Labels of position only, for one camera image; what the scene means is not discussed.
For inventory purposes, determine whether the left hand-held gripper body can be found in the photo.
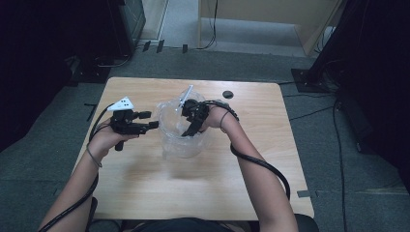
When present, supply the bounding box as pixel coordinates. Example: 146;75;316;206
106;96;143;152

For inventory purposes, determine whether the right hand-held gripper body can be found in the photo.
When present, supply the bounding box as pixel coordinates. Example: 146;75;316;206
177;84;211;131

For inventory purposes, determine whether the clear plastic bag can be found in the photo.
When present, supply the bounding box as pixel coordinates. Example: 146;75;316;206
157;91;209;156

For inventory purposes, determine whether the clear plastic cup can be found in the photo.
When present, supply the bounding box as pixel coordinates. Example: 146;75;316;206
157;91;209;160

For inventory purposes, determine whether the person's right hand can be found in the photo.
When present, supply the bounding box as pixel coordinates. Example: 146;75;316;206
201;105;230;133

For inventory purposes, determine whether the person's left hand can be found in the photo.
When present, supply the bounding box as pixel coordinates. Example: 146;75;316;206
87;118;139;159

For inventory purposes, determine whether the thin wrist band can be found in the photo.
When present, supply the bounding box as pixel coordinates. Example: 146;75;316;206
86;145;103;168
220;110;230;133

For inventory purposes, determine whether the black floor plate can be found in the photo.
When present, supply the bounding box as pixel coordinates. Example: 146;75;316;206
66;56;112;86

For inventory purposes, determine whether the black cabinet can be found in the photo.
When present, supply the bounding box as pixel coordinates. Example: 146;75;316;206
105;0;147;58

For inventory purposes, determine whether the person's dark clothing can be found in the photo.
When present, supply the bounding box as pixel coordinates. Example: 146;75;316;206
120;217;262;232

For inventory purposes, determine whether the black stand base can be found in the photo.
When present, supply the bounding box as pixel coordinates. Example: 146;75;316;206
290;68;337;94

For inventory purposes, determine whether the light wooden panel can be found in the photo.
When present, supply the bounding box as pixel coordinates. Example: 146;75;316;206
197;0;342;57

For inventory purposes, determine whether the grey tape strip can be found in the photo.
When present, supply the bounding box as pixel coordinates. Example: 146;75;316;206
296;189;318;198

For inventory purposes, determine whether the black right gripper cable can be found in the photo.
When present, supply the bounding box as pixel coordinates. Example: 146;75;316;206
202;100;292;201

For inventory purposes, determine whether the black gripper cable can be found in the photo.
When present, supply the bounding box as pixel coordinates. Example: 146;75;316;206
38;102;115;232
202;100;292;201

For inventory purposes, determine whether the black hanging cable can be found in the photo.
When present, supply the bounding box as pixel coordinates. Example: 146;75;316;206
196;0;219;51

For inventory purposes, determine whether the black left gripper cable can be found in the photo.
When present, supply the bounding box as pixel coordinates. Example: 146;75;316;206
38;102;115;232

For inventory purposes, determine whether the short black floor cable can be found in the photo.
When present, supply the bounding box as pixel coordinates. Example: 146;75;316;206
288;105;337;122

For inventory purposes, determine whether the long black floor cable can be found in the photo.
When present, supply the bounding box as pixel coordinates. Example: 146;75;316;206
332;96;348;232

